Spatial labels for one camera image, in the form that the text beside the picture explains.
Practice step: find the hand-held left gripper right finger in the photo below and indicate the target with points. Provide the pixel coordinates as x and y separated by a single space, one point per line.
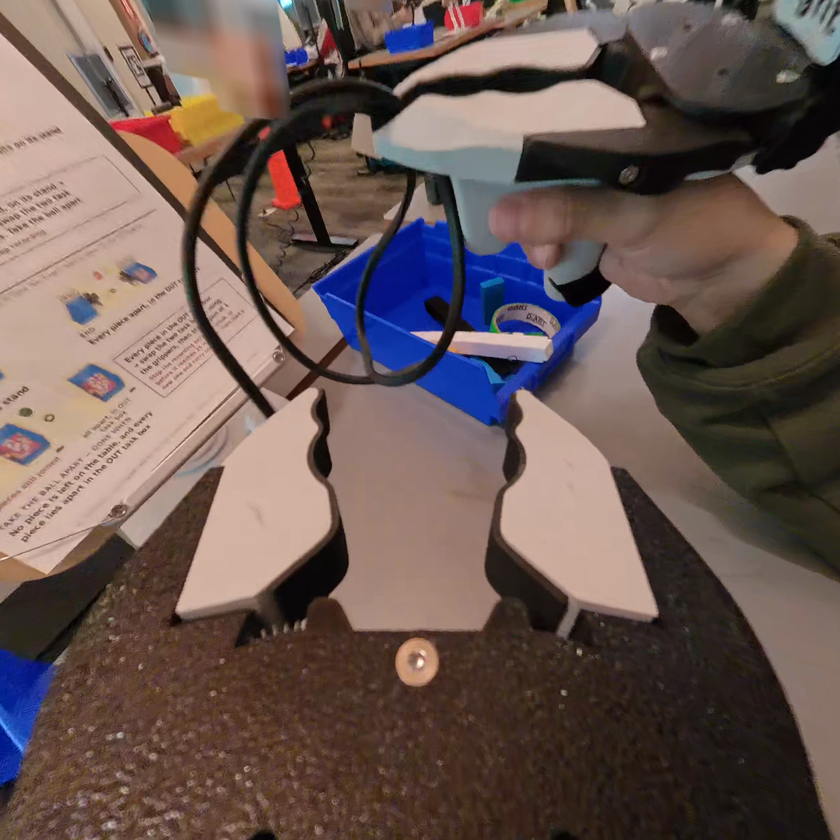
571 531

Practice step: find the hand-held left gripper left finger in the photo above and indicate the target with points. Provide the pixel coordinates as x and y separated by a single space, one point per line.
262 525

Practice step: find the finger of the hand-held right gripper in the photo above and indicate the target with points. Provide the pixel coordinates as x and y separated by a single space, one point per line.
492 124
512 52

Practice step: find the blue plastic bin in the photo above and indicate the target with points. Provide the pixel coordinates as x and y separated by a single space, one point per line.
19 709
408 38
407 262

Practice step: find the blue rectangular block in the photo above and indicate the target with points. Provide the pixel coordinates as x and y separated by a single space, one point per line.
492 298

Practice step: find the green tape roll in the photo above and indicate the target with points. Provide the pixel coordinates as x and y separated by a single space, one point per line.
531 315

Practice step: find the white tile strip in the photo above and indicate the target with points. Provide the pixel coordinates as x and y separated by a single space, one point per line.
499 344

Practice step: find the person's right forearm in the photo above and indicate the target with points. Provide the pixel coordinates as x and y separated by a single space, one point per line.
754 407

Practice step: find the person's right hand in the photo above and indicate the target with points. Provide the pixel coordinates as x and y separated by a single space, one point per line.
689 243

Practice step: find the wooden top desk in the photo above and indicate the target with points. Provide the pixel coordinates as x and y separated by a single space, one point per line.
420 49
315 210

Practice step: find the orange cone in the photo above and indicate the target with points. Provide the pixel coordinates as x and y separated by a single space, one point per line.
285 184

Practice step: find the black tablet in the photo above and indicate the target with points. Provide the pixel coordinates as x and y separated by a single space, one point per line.
59 597

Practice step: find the printed instruction sheet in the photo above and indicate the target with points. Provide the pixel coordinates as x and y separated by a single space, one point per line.
79 328

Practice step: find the yellow plastic bin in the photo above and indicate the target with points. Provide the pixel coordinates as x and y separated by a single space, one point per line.
203 118

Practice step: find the wooden display board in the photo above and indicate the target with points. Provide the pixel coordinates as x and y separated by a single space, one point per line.
164 164

